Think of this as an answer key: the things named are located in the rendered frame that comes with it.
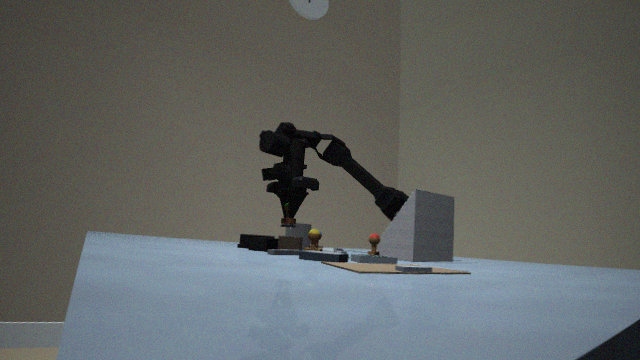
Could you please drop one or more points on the tan box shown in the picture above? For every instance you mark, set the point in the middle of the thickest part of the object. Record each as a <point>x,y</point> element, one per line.
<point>285,242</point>

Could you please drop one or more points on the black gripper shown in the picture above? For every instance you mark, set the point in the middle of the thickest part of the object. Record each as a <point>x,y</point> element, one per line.
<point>293,191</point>

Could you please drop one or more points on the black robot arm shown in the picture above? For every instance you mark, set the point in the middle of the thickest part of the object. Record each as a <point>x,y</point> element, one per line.
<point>289,142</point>

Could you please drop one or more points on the blue stamp pad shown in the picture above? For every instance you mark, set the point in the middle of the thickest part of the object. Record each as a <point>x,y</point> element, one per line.
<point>323,256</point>

